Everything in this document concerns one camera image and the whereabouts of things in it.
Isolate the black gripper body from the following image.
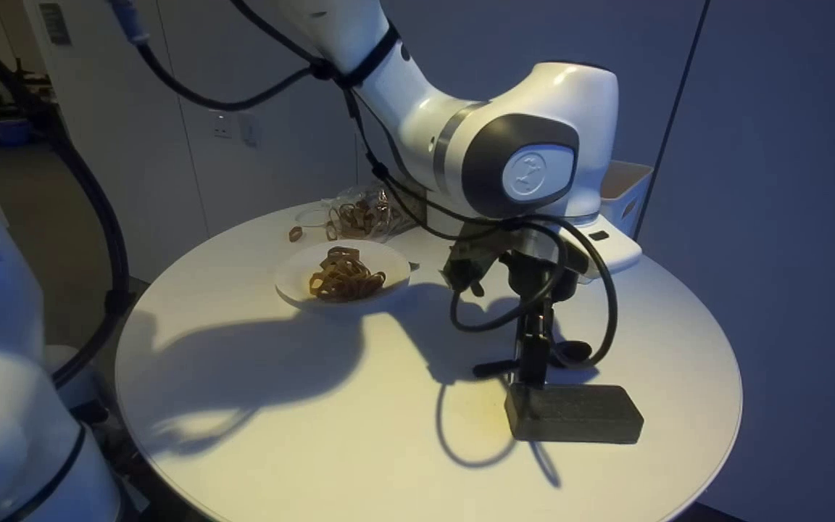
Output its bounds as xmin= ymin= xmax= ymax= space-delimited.
xmin=504 ymin=252 xmax=574 ymax=355

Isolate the black rectangular sponge block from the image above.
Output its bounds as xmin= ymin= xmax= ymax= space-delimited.
xmin=504 ymin=384 xmax=645 ymax=444

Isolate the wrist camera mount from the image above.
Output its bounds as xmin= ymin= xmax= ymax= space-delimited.
xmin=442 ymin=232 xmax=514 ymax=293

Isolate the pile of rubber bands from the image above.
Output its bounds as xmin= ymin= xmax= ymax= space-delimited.
xmin=307 ymin=245 xmax=385 ymax=302

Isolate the stray rubber band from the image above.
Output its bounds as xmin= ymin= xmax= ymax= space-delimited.
xmin=288 ymin=226 xmax=304 ymax=242

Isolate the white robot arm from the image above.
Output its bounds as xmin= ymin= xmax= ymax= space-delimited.
xmin=275 ymin=0 xmax=642 ymax=439

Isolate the white round plate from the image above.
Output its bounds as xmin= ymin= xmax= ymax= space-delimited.
xmin=272 ymin=239 xmax=413 ymax=307

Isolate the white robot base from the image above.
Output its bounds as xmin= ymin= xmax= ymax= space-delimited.
xmin=0 ymin=220 xmax=124 ymax=522

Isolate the black cable hose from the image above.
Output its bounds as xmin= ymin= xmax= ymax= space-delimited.
xmin=0 ymin=12 xmax=137 ymax=387

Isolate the white plastic storage box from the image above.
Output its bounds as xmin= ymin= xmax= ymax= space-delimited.
xmin=600 ymin=160 xmax=653 ymax=235

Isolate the round white table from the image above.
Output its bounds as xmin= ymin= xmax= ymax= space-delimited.
xmin=117 ymin=202 xmax=742 ymax=522

